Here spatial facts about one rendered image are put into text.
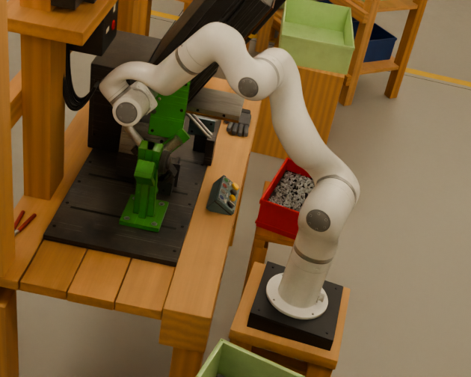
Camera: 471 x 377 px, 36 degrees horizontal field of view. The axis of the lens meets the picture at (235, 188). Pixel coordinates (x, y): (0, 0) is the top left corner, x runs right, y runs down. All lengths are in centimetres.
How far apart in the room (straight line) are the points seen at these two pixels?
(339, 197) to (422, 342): 173
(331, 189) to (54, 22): 87
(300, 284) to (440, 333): 162
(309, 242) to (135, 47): 105
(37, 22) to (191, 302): 88
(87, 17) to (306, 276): 95
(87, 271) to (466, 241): 257
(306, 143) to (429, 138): 329
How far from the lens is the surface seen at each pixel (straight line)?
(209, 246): 230
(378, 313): 360
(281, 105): 191
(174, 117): 244
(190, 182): 257
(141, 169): 220
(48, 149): 235
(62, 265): 222
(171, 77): 199
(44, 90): 225
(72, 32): 202
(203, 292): 215
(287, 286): 213
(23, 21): 207
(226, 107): 258
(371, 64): 531
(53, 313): 331
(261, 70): 181
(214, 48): 190
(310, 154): 191
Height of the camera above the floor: 238
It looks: 35 degrees down
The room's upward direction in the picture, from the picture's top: 11 degrees clockwise
